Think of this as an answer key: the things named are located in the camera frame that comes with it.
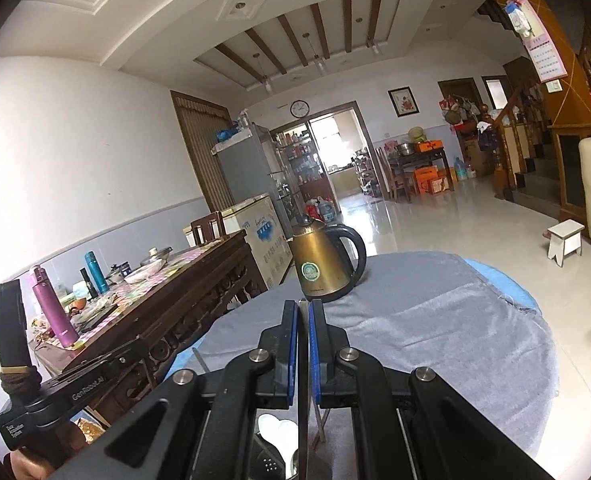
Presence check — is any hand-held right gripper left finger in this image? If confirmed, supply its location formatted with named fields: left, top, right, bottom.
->
left=78, top=299, right=300, bottom=480

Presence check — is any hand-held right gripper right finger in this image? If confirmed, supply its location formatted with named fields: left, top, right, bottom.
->
left=308, top=299, right=556, bottom=480

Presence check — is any dark cylindrical utensil holder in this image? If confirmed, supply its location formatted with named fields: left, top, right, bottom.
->
left=252, top=435, right=301, bottom=480

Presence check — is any person's left hand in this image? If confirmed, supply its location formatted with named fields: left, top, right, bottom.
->
left=3, top=451, right=52, bottom=480

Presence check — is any gold electric kettle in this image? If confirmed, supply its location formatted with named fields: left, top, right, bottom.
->
left=288, top=215, right=367, bottom=305

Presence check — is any purple thermos bottle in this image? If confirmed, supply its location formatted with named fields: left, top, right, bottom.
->
left=31, top=265, right=79, bottom=349

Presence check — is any grey tablecloth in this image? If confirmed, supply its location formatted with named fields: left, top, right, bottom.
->
left=196, top=251, right=561, bottom=462

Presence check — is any white chest freezer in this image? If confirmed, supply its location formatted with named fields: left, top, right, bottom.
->
left=182, top=194, right=293, bottom=292

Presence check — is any carved wooden sideboard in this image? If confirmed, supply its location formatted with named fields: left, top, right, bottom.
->
left=30, top=230, right=269, bottom=427

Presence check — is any teal thermos bottle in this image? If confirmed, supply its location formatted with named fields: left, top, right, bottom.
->
left=84, top=252, right=109, bottom=295

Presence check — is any wooden chair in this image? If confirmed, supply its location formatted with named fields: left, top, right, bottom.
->
left=190, top=211, right=227, bottom=246

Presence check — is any metal pot with lid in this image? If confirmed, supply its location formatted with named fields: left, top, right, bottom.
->
left=140, top=246, right=173, bottom=267

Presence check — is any grey refrigerator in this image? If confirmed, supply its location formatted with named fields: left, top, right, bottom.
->
left=212, top=123, right=297, bottom=232

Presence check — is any glass shelf cabinet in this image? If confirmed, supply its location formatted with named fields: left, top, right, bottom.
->
left=270, top=127, right=334, bottom=211

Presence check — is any blue tablecloth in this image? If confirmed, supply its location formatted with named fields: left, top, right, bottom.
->
left=168, top=256, right=542, bottom=381

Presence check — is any large orange box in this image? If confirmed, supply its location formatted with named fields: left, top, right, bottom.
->
left=414, top=165, right=449, bottom=196

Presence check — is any dark wooden side table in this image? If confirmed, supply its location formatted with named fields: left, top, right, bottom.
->
left=384, top=147, right=455, bottom=204

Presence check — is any brown door curtain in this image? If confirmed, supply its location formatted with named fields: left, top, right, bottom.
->
left=170, top=90, right=232, bottom=217

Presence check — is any small white stool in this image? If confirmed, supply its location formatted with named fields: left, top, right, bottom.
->
left=542, top=220, right=587, bottom=266

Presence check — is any wooden stair railing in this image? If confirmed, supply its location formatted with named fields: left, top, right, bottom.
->
left=475, top=72, right=551, bottom=201

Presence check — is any wooden pillar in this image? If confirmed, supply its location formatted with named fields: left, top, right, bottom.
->
left=467, top=0, right=591, bottom=222

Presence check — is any framed wall picture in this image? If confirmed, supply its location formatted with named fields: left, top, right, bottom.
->
left=388, top=86, right=420, bottom=119

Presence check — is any wall calendar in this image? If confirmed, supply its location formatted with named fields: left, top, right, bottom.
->
left=504, top=0, right=567, bottom=84

